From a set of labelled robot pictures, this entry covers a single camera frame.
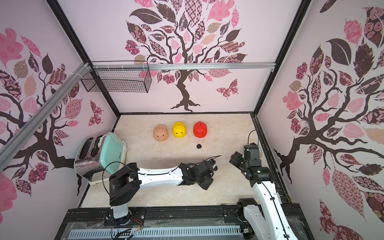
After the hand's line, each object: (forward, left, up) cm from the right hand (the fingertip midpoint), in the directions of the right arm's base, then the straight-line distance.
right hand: (236, 156), depth 79 cm
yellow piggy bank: (+25, +33, -7) cm, 43 cm away
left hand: (-9, +16, -11) cm, 21 cm away
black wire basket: (+49, +64, +20) cm, 83 cm away
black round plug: (+17, +20, -15) cm, 30 cm away
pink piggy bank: (+22, +46, -7) cm, 51 cm away
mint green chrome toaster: (-1, +72, +5) cm, 73 cm away
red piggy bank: (+25, +19, -7) cm, 32 cm away
